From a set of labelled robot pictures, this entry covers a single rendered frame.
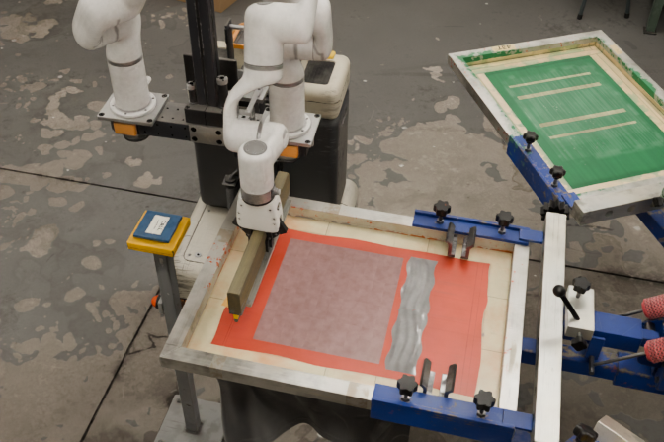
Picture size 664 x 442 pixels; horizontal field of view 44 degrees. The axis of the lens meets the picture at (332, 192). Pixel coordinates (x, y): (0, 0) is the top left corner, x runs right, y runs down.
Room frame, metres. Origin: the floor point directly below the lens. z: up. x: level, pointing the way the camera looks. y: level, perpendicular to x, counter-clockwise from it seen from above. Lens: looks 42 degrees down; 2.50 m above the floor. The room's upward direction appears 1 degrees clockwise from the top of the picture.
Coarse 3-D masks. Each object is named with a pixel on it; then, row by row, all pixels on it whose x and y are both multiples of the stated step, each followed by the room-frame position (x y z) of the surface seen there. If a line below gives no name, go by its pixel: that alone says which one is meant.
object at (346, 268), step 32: (288, 256) 1.46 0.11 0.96; (320, 256) 1.47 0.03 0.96; (352, 256) 1.47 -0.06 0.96; (384, 256) 1.47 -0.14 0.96; (416, 256) 1.47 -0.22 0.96; (448, 256) 1.47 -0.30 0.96; (288, 288) 1.36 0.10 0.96; (320, 288) 1.36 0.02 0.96; (352, 288) 1.36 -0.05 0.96; (384, 288) 1.36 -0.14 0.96; (448, 288) 1.37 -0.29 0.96; (480, 288) 1.37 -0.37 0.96; (480, 320) 1.26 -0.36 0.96
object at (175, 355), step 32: (224, 224) 1.54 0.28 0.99; (352, 224) 1.58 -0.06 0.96; (384, 224) 1.56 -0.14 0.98; (224, 256) 1.44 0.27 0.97; (512, 256) 1.47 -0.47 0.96; (192, 288) 1.32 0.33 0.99; (512, 288) 1.34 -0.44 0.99; (192, 320) 1.22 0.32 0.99; (512, 320) 1.24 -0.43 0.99; (192, 352) 1.13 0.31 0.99; (512, 352) 1.15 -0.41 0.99; (256, 384) 1.07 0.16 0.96; (288, 384) 1.05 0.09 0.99; (320, 384) 1.05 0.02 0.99; (352, 384) 1.05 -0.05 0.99; (512, 384) 1.06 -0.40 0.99
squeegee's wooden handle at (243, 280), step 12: (276, 180) 1.54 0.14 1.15; (288, 180) 1.55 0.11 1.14; (288, 192) 1.55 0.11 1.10; (252, 240) 1.33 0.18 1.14; (264, 240) 1.35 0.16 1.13; (252, 252) 1.29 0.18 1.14; (264, 252) 1.35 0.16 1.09; (240, 264) 1.26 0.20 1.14; (252, 264) 1.26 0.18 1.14; (240, 276) 1.22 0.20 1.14; (252, 276) 1.26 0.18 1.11; (240, 288) 1.19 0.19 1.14; (228, 300) 1.18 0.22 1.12; (240, 300) 1.17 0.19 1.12; (240, 312) 1.17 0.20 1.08
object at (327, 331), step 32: (224, 320) 1.25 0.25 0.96; (256, 320) 1.25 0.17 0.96; (288, 320) 1.25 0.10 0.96; (320, 320) 1.25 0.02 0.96; (352, 320) 1.26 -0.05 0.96; (384, 320) 1.26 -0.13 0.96; (448, 320) 1.26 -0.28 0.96; (288, 352) 1.16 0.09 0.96; (320, 352) 1.16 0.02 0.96; (352, 352) 1.16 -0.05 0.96; (384, 352) 1.17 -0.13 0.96; (448, 352) 1.17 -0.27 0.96; (480, 352) 1.17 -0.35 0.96
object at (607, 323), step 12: (564, 312) 1.22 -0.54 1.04; (600, 312) 1.22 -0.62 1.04; (564, 324) 1.19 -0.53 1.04; (600, 324) 1.19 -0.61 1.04; (612, 324) 1.19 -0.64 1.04; (624, 324) 1.19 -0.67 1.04; (636, 324) 1.19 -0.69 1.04; (564, 336) 1.18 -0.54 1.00; (600, 336) 1.17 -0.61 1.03; (612, 336) 1.16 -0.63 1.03; (624, 336) 1.16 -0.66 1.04; (636, 336) 1.16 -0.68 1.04; (624, 348) 1.15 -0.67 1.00; (636, 348) 1.15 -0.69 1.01
